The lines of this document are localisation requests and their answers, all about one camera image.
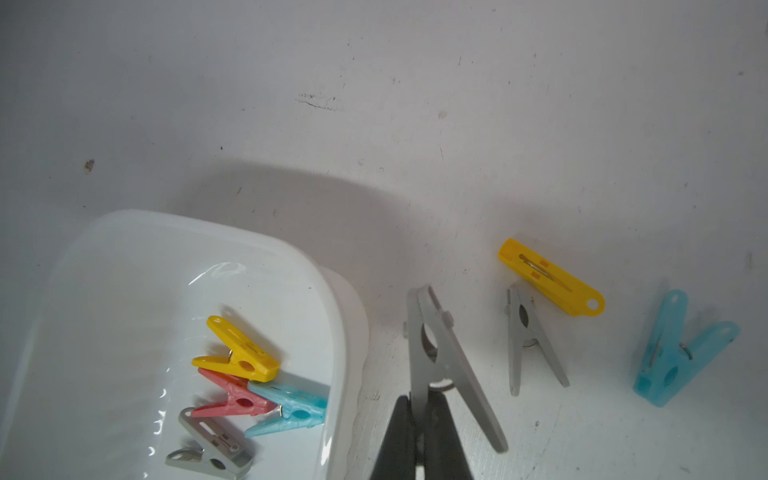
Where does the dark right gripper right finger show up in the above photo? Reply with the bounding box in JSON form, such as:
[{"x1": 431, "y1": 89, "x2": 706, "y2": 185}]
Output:
[{"x1": 423, "y1": 391, "x2": 473, "y2": 480}]

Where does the white plastic storage box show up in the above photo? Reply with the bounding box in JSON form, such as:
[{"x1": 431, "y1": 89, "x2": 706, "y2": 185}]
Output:
[{"x1": 1, "y1": 210, "x2": 368, "y2": 479}]

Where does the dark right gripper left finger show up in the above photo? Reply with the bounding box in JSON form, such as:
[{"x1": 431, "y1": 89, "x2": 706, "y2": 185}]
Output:
[{"x1": 370, "y1": 395, "x2": 417, "y2": 480}]

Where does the red clothespin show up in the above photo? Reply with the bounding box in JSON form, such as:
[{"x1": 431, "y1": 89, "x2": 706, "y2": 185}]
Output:
[{"x1": 190, "y1": 368, "x2": 279, "y2": 418}]

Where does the teal clothespin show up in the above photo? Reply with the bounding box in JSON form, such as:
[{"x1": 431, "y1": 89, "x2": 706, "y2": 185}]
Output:
[
  {"x1": 244, "y1": 378, "x2": 330, "y2": 438},
  {"x1": 633, "y1": 290, "x2": 741, "y2": 408}
]

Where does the yellow clothespin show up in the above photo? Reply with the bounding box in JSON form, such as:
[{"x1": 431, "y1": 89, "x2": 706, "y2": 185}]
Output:
[
  {"x1": 191, "y1": 316, "x2": 280, "y2": 383},
  {"x1": 498, "y1": 238, "x2": 605, "y2": 317}
]

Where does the grey clothespin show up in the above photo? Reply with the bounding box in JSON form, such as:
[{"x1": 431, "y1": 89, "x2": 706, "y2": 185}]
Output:
[
  {"x1": 505, "y1": 282, "x2": 570, "y2": 397},
  {"x1": 406, "y1": 284, "x2": 508, "y2": 453},
  {"x1": 165, "y1": 407, "x2": 254, "y2": 479}
]

